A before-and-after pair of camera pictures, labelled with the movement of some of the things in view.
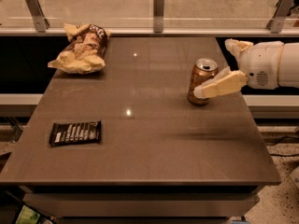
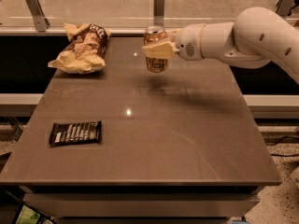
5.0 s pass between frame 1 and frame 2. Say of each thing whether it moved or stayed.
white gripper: moved
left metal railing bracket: stayed
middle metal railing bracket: stayed
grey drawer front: stayed
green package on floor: stayed
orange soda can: moved
